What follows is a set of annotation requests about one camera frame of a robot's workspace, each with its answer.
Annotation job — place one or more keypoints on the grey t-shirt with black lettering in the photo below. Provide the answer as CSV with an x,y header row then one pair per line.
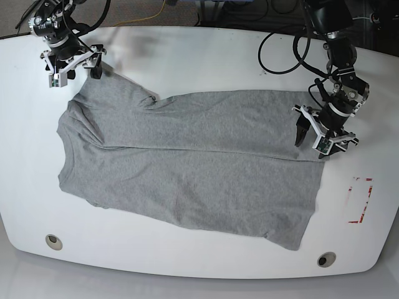
x,y
218,161

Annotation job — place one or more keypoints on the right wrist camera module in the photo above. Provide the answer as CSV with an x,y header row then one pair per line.
x,y
58,80

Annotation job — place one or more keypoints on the right table cable grommet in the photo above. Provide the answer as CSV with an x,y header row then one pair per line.
x,y
326,260

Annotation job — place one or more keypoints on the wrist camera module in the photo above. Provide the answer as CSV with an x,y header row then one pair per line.
x,y
323,145
58,80

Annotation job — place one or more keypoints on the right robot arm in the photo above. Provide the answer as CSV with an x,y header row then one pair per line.
x,y
52,21

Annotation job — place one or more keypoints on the table cable grommet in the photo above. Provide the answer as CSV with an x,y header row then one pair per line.
x,y
54,242
326,260

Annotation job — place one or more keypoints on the red tape rectangle marking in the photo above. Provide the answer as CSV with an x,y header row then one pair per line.
x,y
358,196

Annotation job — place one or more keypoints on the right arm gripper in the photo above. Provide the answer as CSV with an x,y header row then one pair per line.
x,y
69,58

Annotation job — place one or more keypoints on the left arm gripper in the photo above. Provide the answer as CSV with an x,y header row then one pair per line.
x,y
321,123

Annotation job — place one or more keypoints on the left table cable grommet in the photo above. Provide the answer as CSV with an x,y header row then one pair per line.
x,y
54,242

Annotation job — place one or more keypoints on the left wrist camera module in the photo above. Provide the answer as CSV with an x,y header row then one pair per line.
x,y
323,145

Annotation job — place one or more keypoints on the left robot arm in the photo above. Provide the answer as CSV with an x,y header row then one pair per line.
x,y
342,92

